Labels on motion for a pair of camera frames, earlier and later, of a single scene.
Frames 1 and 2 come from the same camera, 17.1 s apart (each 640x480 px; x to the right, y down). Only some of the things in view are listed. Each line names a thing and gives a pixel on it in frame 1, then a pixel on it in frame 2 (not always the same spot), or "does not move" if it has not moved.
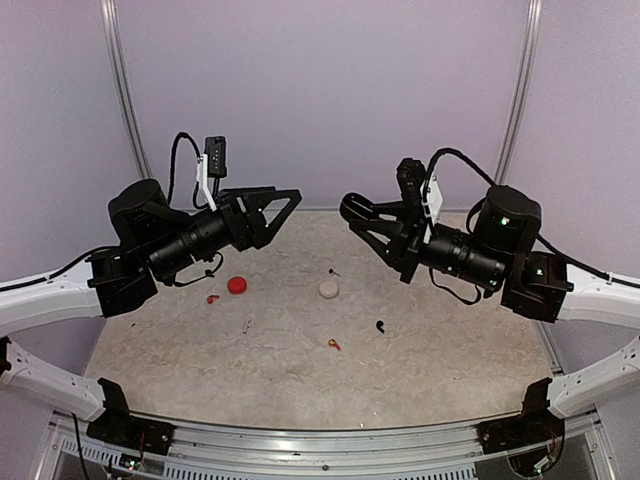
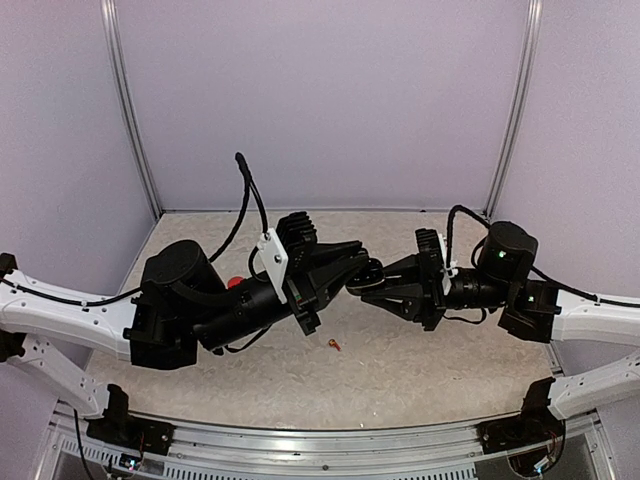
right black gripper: [406, 234] -> [424, 303]
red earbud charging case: [237, 285] does not move
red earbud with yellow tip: [333, 342] does not move
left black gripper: [248, 228] -> [317, 288]
